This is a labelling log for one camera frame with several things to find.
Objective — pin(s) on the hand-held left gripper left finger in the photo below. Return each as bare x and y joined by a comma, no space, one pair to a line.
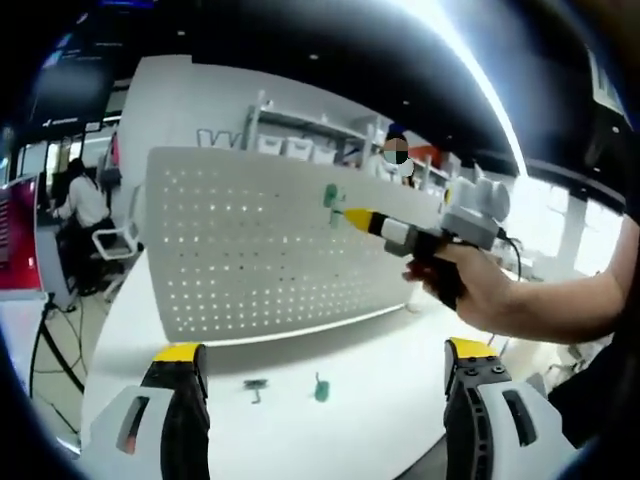
145,430

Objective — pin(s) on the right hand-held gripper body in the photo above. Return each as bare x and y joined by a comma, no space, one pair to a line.
470,225

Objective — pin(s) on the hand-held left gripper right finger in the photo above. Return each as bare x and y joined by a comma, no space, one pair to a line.
505,430

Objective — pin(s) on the white perforated mounting plate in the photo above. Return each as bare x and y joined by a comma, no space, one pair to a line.
250,250

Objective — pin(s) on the person's right hand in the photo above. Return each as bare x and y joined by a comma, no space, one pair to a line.
485,290

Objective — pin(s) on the white office chair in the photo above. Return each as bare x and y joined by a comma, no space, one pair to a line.
560,370
117,237

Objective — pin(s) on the person's dark clothing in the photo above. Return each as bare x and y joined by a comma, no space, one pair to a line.
600,390

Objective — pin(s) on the white storage bin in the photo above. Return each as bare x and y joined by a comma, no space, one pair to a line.
298,148
324,152
270,146

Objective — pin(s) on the grey shelving rack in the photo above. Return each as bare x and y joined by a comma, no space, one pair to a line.
320,127

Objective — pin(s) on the ceiling light strip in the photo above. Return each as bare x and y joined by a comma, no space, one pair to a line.
495,100

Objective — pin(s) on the red wall panel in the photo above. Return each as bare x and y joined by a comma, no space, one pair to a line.
17,240

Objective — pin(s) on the dark wall screen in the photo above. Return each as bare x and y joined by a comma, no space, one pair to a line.
70,90

